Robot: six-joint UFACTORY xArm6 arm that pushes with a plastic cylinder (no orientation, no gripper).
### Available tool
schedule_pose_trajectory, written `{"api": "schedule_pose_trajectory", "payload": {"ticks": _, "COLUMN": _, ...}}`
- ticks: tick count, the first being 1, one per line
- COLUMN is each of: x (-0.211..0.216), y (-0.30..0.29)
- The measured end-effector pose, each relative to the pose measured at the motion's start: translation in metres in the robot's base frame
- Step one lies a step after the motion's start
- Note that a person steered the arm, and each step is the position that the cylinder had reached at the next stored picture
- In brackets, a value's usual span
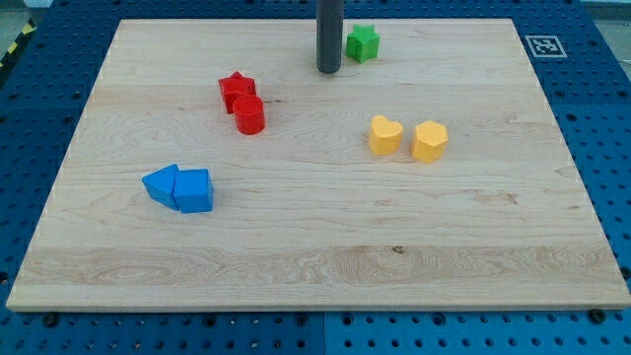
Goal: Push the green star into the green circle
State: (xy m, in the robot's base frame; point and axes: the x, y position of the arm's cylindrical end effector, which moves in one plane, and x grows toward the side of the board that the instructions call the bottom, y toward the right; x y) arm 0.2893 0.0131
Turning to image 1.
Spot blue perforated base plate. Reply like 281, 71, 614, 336
1, 0, 630, 354

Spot green star block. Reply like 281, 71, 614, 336
345, 25, 381, 63

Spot white fiducial marker tag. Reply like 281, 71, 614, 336
526, 35, 567, 58

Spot black bolt right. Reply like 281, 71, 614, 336
589, 309, 607, 324

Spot yellow heart block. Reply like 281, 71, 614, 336
369, 115, 404, 156

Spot blue triangle block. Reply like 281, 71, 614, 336
142, 165, 179, 211

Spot light wooden board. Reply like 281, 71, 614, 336
7, 19, 630, 313

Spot black bolt left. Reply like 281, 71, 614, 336
41, 313, 59, 328

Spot black bolt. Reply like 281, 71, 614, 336
589, 309, 607, 324
41, 313, 59, 328

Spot yellow hexagon block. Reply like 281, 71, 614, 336
410, 120, 449, 164

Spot red cylinder block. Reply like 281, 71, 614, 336
233, 95, 265, 135

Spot blue cube block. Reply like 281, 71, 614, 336
174, 169, 214, 213

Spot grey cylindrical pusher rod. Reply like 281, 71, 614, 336
315, 0, 344, 74

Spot red star block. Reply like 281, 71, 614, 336
218, 71, 256, 114

